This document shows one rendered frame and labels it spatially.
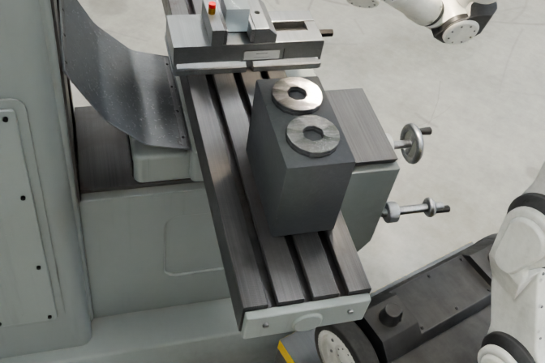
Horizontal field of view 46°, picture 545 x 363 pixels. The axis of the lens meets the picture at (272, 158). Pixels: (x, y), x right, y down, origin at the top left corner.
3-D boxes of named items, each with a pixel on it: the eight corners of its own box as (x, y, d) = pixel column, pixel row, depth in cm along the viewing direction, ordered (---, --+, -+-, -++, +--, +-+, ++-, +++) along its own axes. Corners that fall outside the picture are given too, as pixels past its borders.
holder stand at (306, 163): (302, 145, 133) (319, 69, 119) (334, 230, 119) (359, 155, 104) (245, 150, 130) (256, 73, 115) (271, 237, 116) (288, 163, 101)
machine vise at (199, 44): (304, 30, 161) (311, -8, 153) (321, 68, 151) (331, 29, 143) (164, 35, 152) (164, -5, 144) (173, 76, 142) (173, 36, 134)
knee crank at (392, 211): (443, 202, 188) (449, 190, 184) (452, 219, 185) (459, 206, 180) (374, 211, 183) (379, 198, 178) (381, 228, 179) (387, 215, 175)
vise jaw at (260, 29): (263, 10, 152) (264, -4, 149) (276, 42, 144) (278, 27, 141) (238, 11, 150) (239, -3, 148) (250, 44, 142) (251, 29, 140)
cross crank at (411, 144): (411, 142, 191) (423, 113, 183) (427, 171, 184) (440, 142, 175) (362, 146, 187) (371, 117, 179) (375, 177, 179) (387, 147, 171)
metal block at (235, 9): (241, 15, 148) (244, -7, 143) (246, 31, 144) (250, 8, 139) (219, 16, 146) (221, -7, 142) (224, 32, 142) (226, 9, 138)
